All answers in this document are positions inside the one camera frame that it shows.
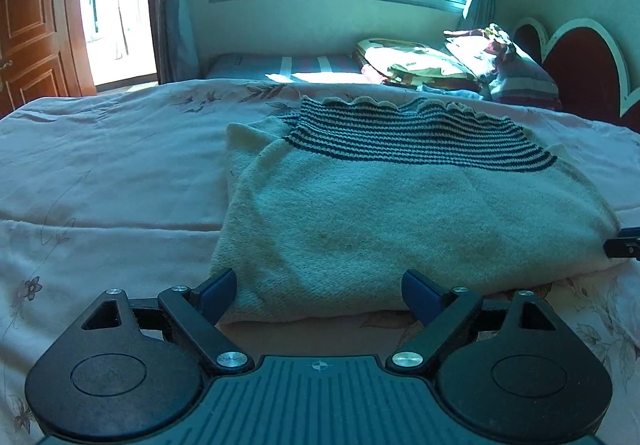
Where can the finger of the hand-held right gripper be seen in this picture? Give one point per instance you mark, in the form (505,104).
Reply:
(622,247)

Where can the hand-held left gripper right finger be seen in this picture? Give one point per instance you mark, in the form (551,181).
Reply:
(420,292)

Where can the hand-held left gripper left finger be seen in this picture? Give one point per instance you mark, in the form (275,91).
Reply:
(217,292)

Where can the white knit sweater navy stripes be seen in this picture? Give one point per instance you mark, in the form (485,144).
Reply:
(390,215)

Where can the crumpled dark red clothes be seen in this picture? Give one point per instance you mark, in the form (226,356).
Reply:
(480,36)

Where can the pink floral bed sheet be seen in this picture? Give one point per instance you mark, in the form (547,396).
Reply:
(110,175)

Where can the red white scalloped headboard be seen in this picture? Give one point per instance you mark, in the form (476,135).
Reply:
(585,70)

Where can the folded yellow patterned blanket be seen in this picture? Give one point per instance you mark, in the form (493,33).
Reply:
(415,60)

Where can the striped grey mattress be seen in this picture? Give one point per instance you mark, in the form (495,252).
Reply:
(280,67)

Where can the brown wooden door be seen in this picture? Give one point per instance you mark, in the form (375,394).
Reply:
(35,15)

